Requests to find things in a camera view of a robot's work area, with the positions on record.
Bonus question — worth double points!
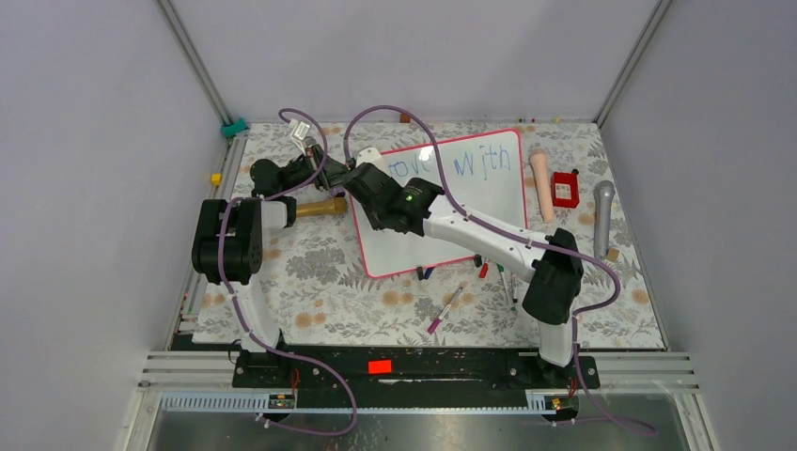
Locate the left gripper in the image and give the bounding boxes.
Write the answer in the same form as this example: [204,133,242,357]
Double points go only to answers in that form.
[280,144,351,194]

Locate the pink framed whiteboard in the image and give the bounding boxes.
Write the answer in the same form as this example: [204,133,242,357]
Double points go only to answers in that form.
[348,128,529,280]

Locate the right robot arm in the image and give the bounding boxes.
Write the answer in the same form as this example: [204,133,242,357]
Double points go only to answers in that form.
[343,163,584,387]

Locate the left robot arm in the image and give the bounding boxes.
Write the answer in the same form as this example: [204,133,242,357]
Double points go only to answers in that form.
[191,141,350,386]

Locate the gold microphone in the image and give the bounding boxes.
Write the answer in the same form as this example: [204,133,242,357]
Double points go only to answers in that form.
[296,196,348,217]

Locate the teal corner clip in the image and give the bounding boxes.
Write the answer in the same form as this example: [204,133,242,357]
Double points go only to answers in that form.
[221,117,248,139]

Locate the magenta capped marker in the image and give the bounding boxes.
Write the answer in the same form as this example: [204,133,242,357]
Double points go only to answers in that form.
[427,285,464,334]

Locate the green capped marker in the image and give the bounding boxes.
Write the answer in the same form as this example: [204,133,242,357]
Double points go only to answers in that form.
[496,264,515,311]

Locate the black capped marker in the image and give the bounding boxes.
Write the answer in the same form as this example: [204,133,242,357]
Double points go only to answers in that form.
[509,273,518,305]

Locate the red tape label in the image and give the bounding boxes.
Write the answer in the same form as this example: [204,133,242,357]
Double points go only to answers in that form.
[367,359,393,375]

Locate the peach pink microphone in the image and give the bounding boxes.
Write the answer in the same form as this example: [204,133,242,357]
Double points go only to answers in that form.
[529,148,555,224]

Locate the small red box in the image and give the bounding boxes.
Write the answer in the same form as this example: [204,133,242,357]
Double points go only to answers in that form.
[551,169,580,209]

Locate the silver grey microphone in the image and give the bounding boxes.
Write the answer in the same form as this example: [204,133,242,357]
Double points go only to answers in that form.
[593,180,616,259]

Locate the small wooden cube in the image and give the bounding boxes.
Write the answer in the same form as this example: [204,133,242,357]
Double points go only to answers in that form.
[605,248,620,262]

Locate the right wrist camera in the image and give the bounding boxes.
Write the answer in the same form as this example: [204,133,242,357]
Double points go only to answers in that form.
[354,147,388,173]

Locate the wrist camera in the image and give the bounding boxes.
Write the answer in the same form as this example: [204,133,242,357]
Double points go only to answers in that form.
[289,119,317,153]
[354,147,388,173]

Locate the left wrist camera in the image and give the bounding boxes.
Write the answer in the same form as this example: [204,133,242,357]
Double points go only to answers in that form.
[289,119,317,153]

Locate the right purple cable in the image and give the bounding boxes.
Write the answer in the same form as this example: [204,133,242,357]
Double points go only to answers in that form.
[342,105,660,437]

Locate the purple cable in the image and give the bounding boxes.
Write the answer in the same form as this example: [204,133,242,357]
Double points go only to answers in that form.
[342,105,660,437]
[214,108,361,438]

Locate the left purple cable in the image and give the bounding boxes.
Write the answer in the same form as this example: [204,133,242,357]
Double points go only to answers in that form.
[214,108,361,438]

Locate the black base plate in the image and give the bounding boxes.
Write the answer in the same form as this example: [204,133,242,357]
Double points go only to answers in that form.
[232,346,601,409]

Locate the white cable duct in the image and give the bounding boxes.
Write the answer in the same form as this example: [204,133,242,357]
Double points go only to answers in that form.
[158,392,562,417]

